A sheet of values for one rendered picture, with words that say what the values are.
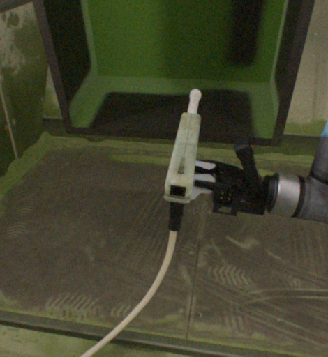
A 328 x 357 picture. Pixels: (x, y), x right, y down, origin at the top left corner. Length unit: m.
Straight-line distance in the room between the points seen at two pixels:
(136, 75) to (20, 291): 0.80
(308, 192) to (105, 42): 0.84
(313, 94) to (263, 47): 0.70
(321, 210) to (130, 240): 0.71
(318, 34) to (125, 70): 1.04
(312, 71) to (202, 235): 1.02
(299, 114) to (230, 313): 1.09
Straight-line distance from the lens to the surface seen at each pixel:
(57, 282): 1.20
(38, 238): 1.37
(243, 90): 1.25
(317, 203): 0.78
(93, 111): 1.15
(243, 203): 0.78
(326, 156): 0.76
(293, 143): 1.86
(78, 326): 1.08
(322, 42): 1.99
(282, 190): 0.75
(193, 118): 0.87
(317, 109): 1.89
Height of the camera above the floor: 0.90
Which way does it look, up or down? 32 degrees down
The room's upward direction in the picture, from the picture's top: straight up
